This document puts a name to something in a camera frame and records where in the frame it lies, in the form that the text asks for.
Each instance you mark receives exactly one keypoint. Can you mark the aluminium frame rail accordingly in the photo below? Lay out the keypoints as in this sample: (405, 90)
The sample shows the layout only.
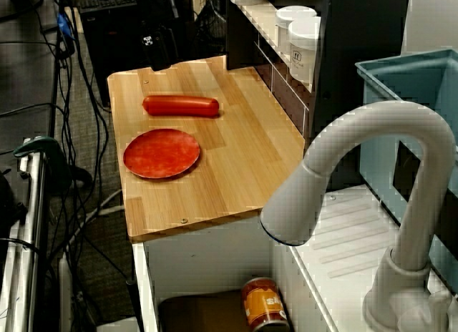
(34, 210)

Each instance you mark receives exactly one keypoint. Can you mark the blue plastic clip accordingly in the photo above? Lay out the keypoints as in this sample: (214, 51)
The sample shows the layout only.
(63, 26)

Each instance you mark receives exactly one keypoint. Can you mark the black keyboard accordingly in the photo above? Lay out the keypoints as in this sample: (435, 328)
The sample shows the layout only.
(103, 5)

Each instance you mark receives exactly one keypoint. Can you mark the white curved faucet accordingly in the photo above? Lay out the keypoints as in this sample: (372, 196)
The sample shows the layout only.
(297, 203)

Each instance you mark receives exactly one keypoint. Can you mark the white jar with label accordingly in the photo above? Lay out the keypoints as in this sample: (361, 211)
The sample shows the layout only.
(302, 56)

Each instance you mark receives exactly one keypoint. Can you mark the orange soup can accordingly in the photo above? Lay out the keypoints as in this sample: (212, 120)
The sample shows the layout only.
(261, 303)

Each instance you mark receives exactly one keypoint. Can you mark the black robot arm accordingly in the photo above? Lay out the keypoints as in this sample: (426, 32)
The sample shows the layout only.
(154, 3)

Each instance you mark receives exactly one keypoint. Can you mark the dark grey desk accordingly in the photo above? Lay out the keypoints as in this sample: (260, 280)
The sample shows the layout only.
(25, 78)

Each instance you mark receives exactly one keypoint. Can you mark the red toy sausage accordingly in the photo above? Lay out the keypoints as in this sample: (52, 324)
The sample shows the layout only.
(179, 106)

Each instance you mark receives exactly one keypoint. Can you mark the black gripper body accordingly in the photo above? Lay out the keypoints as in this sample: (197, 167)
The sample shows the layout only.
(155, 24)

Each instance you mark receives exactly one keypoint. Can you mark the tall dark cabinet column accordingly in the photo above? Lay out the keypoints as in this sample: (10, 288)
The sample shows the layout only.
(358, 60)

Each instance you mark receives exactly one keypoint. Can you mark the white shelf ledge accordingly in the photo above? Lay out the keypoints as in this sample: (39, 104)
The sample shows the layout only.
(261, 20)

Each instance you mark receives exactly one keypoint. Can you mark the white toy sink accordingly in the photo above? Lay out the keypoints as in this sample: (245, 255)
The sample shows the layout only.
(343, 217)

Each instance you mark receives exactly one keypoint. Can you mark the red round plate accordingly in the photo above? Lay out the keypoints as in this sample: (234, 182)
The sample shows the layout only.
(161, 153)

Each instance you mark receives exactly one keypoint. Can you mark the black round object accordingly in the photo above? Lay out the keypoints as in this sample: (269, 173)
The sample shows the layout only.
(10, 203)

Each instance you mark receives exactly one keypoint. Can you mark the teal plastic bin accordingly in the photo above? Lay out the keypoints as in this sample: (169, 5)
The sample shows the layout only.
(379, 131)

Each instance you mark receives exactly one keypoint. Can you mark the dark tile backsplash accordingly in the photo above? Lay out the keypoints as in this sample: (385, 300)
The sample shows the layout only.
(286, 96)

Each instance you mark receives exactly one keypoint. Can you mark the dark shelf end panel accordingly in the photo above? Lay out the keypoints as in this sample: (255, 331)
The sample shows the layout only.
(239, 38)

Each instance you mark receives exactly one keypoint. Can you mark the plain white jar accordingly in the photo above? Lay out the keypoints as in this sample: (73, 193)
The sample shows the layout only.
(293, 13)

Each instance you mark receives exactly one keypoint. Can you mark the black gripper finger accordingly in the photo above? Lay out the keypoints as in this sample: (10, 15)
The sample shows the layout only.
(157, 53)
(171, 47)

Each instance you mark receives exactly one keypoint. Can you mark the green clamp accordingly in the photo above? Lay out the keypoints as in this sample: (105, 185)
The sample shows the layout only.
(39, 146)

